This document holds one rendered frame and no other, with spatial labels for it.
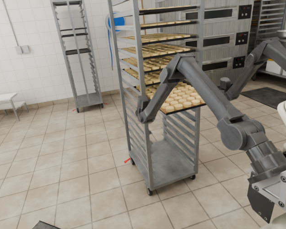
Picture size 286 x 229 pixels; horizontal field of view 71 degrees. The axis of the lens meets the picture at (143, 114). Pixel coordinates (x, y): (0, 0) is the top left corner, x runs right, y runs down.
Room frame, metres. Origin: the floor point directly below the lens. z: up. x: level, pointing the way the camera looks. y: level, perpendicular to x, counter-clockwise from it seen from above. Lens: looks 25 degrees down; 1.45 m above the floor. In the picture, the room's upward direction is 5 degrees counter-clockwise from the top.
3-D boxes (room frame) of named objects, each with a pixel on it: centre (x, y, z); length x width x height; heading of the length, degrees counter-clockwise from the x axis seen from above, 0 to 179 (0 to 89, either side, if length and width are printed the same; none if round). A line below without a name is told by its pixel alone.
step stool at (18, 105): (3.47, 2.43, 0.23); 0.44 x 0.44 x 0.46; 6
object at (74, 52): (3.72, 1.04, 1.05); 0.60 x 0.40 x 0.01; 17
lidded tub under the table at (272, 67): (4.07, -2.96, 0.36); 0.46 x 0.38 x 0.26; 103
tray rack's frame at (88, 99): (3.73, 1.04, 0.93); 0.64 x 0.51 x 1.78; 17
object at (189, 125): (1.72, -0.31, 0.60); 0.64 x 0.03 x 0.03; 19
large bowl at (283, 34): (4.07, -2.94, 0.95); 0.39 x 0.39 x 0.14
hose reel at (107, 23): (4.28, 0.36, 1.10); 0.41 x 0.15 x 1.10; 104
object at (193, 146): (1.72, -0.31, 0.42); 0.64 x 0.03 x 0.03; 19
